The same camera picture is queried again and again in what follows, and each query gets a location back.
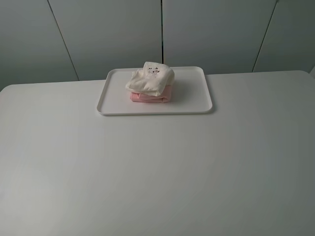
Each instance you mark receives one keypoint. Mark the pink towel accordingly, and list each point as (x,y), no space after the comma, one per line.
(165,97)

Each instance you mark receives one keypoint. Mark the cream white towel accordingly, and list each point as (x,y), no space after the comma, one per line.
(151,80)

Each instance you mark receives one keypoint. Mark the white rectangular plastic tray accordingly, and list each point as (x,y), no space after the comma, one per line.
(190,95)

